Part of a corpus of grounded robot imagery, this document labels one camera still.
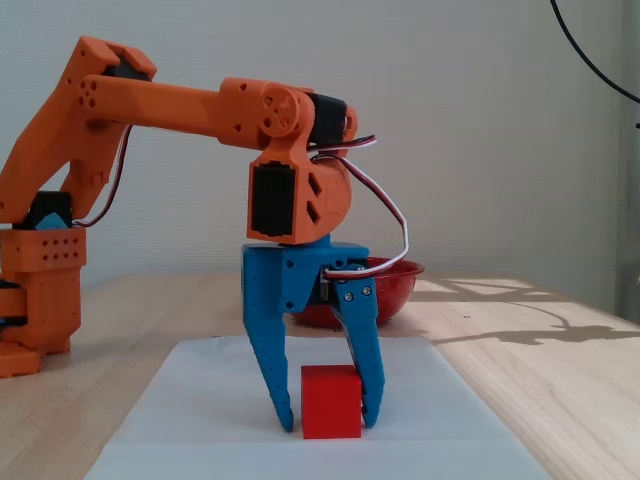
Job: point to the blue gripper body black motor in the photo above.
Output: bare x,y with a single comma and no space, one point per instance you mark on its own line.
292,280

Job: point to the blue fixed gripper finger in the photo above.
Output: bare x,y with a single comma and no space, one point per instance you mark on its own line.
272,360

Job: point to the blue movable gripper finger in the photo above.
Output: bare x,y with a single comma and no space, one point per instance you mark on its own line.
365,340

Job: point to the red cube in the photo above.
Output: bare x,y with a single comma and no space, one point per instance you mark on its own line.
331,402

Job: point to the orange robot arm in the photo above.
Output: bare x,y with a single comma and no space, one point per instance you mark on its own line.
165,105

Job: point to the red speckled bowl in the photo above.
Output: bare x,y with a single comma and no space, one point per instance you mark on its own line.
395,290

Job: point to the white paper sheet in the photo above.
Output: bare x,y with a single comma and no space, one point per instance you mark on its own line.
200,400

